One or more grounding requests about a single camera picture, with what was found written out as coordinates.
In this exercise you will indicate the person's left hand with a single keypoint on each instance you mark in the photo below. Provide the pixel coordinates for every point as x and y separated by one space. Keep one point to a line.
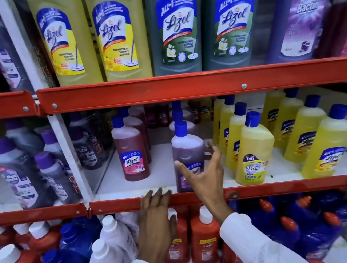
154 231

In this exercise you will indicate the person's right hand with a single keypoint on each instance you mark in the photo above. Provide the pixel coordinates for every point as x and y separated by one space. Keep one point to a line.
211 185

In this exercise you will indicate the person's left middle finger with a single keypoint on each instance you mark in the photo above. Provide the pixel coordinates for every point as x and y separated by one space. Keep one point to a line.
160 201

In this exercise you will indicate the person's left thumb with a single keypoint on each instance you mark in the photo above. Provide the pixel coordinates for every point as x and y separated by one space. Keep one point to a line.
173 225

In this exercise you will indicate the person's right thumb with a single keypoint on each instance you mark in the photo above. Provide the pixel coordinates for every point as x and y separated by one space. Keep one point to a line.
185 171

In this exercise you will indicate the person's left little finger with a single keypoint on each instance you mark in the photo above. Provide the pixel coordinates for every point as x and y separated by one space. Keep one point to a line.
145 206

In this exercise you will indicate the purple cleaner bottle blue cap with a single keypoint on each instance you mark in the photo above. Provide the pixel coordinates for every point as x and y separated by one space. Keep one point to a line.
189 127
177 106
188 148

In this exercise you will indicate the person's right forearm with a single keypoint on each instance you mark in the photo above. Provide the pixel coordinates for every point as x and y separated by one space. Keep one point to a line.
258 246

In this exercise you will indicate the red cleaner bottle blue cap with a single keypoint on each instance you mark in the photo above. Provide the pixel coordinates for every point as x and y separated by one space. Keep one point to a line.
131 156
137 125

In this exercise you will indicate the row of small assorted bottles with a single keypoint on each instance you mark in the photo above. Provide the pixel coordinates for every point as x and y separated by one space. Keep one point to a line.
161 115

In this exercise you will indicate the group of yellow blue-capped bottles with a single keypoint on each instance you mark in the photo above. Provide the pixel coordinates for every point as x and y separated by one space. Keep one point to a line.
255 144

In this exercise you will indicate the group of blue orange-capped bottles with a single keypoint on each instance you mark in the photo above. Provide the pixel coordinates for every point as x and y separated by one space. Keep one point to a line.
301 230

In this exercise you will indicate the group of grey purple-capped bottles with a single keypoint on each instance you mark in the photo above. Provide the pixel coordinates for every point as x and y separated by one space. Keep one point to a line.
20 175

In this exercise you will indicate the large grey-green cleaner bottle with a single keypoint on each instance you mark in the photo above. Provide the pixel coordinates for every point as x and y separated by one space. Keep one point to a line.
177 27
232 23

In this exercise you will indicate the large yellow cleaner bottle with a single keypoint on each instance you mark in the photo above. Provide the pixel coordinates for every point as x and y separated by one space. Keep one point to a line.
118 35
64 39

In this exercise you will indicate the large purple cleaner bottle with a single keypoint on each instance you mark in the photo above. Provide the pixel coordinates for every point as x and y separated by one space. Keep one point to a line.
301 14

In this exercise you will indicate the long red shelf rail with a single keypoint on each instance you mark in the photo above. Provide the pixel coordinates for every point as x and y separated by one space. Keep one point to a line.
279 187
186 86

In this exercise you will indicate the white shelf upright post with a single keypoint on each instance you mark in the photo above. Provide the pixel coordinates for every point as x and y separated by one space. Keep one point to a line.
64 150

